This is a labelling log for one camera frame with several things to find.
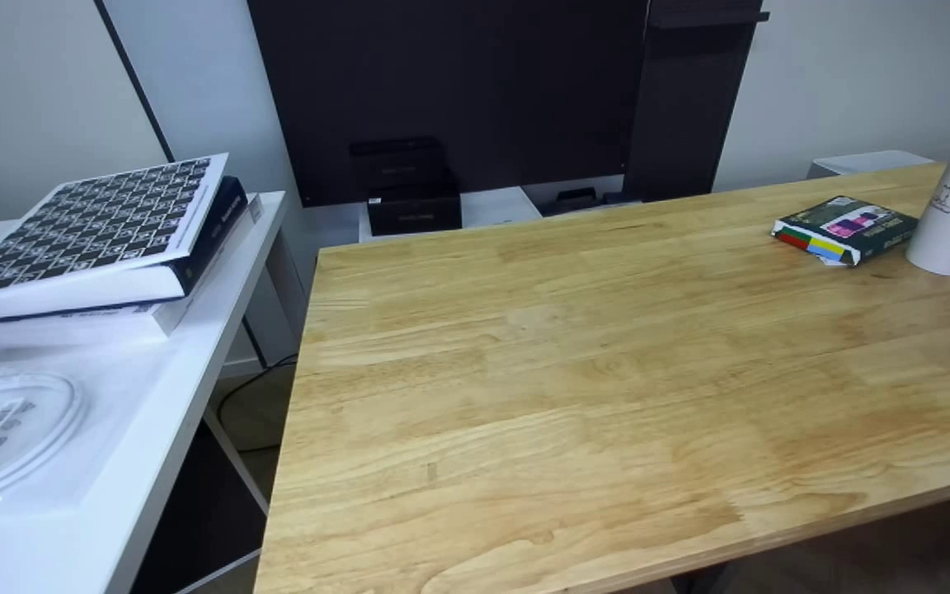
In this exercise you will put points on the low white shelf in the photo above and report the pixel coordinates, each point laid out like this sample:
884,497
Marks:
496,206

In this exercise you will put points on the small black device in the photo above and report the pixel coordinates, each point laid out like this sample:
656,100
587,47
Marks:
575,200

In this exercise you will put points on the large dark flat panel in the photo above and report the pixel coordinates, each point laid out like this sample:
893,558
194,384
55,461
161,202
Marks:
443,76

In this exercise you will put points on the white side table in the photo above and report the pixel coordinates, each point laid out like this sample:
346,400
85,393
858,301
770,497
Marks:
147,441

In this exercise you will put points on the white flat box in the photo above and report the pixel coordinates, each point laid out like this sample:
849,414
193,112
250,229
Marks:
867,163

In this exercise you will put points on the round clear plastic lid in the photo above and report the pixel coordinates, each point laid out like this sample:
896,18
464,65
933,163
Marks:
1,433

